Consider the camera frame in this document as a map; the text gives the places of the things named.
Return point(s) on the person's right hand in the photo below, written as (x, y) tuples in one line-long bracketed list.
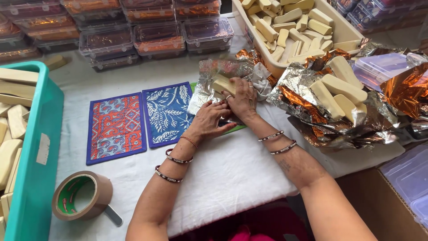
[(245, 100)]

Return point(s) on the person's left hand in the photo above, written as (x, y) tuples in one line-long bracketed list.
[(207, 122)]

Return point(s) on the person's right fingers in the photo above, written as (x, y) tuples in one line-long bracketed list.
[(243, 86)]

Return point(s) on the cream soap bar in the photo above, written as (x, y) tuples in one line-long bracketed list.
[(222, 85), (55, 62), (344, 88), (344, 70), (349, 108), (326, 100)]

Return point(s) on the silver foil wrapping sheet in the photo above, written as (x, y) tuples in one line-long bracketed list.
[(207, 72)]

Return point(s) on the grey crumpled cloth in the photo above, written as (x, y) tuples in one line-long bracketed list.
[(262, 82)]

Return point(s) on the green cutting mat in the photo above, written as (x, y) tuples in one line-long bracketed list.
[(235, 128)]

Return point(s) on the dark studded bangle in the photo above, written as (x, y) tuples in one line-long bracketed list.
[(167, 177), (284, 148), (179, 160), (271, 136)]

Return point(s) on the pile of silver copper foil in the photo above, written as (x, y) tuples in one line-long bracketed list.
[(301, 100)]

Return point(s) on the pile of soap bars in tray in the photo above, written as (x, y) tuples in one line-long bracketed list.
[(287, 30)]

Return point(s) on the white table cloth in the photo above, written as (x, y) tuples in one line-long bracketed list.
[(227, 167)]

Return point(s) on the blue white leaf quilted mat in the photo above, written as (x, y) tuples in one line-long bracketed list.
[(165, 113)]

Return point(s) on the beige plastic tray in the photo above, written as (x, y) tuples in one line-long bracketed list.
[(344, 30)]

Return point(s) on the orange blue patterned quilted mat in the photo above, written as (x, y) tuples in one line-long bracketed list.
[(115, 129)]

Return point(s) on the clear plastic box lid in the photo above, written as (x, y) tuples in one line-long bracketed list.
[(377, 68)]

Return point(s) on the person's pink clothing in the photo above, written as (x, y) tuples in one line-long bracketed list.
[(240, 224)]

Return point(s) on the stack of clear filled boxes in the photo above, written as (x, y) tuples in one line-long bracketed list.
[(110, 30)]

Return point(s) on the stack of clear purple boxes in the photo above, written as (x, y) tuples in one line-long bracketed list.
[(377, 11)]

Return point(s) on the brown packing tape roll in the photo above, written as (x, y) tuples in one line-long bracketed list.
[(100, 195)]

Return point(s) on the cardboard carton of plastic boxes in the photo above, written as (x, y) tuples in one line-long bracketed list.
[(384, 207)]

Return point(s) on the teal plastic crate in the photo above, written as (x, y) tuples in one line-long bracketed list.
[(36, 160)]

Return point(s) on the heap of soap bars in crate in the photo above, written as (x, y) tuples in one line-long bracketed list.
[(11, 127)]

